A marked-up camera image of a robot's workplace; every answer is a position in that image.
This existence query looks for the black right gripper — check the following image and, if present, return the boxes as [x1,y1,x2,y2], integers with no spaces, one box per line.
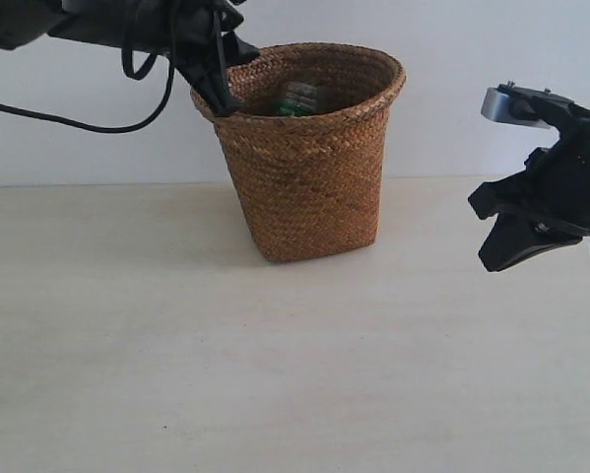
[468,89,590,272]

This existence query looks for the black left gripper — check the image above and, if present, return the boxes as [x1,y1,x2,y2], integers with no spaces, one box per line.
[126,1,260,117]

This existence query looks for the clear plastic bottle green label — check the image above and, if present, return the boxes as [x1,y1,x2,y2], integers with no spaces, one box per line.
[275,81,325,116]

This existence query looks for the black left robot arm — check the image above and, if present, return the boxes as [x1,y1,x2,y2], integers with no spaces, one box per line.
[0,1,260,116]

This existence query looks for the brown woven wicker basket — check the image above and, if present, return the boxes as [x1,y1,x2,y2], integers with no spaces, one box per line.
[191,42,407,263]

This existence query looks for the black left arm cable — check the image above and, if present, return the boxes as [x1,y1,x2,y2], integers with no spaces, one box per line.
[0,0,241,135]

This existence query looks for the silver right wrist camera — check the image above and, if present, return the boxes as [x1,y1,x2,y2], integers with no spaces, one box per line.
[480,81,551,129]

